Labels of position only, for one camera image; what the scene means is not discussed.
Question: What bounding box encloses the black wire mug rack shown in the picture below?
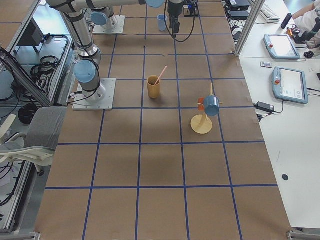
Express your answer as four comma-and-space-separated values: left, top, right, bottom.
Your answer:
183, 0, 199, 18

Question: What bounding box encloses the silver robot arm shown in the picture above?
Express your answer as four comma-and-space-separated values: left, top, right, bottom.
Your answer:
89, 0, 187, 37
47, 0, 146, 111

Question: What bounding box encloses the teach pendant near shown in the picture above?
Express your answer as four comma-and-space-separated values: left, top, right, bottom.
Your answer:
271, 66, 309, 104

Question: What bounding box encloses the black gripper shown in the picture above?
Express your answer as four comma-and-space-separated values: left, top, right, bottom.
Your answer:
167, 0, 184, 35

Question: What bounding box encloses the grey office chair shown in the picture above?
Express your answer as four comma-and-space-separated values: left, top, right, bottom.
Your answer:
0, 106, 67, 176

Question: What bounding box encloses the light blue plastic cup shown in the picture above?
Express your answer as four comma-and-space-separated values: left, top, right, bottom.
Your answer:
156, 14, 167, 32

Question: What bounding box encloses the teach pendant far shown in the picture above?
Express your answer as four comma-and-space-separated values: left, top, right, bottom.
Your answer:
263, 34, 301, 60

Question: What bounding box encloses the teach pendant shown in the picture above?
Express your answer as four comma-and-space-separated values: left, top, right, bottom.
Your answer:
263, 34, 301, 60
271, 66, 309, 104

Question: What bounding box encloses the bamboo chopstick holder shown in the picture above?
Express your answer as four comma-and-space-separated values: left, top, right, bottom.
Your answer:
147, 75, 160, 99

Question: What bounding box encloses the pink chopstick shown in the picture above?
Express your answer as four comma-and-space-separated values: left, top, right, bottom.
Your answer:
154, 65, 168, 86

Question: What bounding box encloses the aluminium frame post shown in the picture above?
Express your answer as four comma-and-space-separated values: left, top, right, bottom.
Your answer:
234, 0, 265, 57

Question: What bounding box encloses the wooden mug tree stand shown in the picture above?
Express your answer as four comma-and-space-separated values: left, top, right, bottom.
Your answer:
190, 83, 223, 135

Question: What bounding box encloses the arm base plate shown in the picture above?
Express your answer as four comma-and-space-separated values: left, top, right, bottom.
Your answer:
91, 14, 126, 35
72, 78, 117, 111

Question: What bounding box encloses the small label card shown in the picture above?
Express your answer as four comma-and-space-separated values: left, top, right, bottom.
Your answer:
260, 61, 273, 69

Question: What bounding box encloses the black power adapter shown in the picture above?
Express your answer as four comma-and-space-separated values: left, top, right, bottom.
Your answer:
253, 101, 275, 113

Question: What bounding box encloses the orange mug on stand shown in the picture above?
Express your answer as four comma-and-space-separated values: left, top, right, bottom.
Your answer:
197, 97, 205, 111

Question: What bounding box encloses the white keyboard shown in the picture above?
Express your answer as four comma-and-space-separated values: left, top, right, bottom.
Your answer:
259, 2, 280, 23

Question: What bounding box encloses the blue mug on stand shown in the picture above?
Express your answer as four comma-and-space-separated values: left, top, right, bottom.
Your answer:
203, 95, 220, 117

